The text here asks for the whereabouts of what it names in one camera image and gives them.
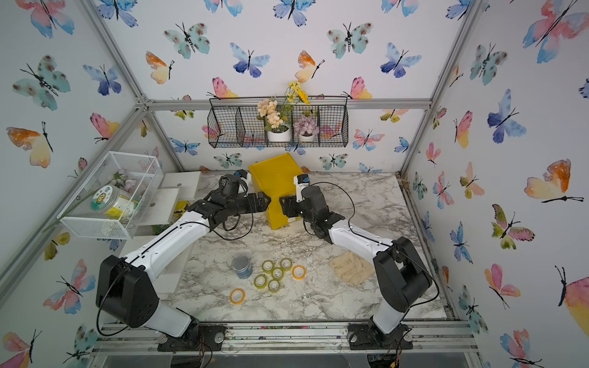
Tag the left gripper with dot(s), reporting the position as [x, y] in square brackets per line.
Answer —
[261, 206]

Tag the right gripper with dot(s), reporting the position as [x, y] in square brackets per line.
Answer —
[290, 205]

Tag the yellow drawer cabinet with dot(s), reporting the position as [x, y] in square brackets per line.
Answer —
[275, 178]

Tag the orange tape roll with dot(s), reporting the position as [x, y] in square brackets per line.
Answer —
[299, 272]
[237, 296]

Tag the orange tape roll front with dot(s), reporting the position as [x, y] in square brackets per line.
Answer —
[237, 296]

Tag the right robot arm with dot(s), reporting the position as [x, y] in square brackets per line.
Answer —
[402, 276]

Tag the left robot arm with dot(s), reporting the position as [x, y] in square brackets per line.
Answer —
[125, 288]

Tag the green tape roll front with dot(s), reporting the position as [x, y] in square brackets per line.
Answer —
[274, 286]

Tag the peach flowers white pot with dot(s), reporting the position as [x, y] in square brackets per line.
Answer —
[277, 127]

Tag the yellow toy on shelf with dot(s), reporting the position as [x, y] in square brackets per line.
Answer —
[180, 209]

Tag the white stepped shelf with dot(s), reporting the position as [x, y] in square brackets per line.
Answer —
[161, 210]

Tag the pink flowers white pot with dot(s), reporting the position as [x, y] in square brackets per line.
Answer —
[307, 129]

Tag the beige work glove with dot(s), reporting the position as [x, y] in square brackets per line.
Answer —
[352, 269]

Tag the yellow artificial flower stem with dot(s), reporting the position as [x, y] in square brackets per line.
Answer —
[294, 95]

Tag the green lid plastic jar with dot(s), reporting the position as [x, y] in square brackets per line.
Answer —
[113, 203]

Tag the clear mesh storage box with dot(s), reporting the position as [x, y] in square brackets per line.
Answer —
[138, 175]

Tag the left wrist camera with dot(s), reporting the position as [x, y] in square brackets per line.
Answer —
[242, 174]

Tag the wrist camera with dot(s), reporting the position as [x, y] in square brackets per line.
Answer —
[242, 174]
[301, 182]

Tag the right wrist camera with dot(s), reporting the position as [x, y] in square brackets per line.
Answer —
[301, 182]

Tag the black wire wall basket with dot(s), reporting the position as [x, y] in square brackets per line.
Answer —
[294, 122]

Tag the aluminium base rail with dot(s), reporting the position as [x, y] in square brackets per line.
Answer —
[438, 342]

